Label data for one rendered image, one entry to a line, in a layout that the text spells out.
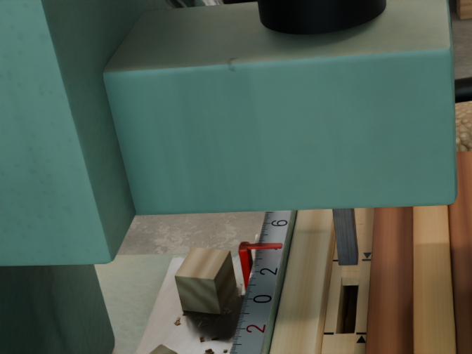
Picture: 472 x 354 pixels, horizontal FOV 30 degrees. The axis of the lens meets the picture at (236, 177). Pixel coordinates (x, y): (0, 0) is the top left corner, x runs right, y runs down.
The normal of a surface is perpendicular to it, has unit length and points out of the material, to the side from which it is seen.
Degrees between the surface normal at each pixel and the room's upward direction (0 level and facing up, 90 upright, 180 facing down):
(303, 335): 0
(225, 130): 90
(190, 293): 90
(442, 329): 0
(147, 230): 0
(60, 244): 90
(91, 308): 90
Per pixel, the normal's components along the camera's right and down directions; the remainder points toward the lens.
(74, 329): 0.97, -0.04
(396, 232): -0.15, -0.85
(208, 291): -0.33, 0.52
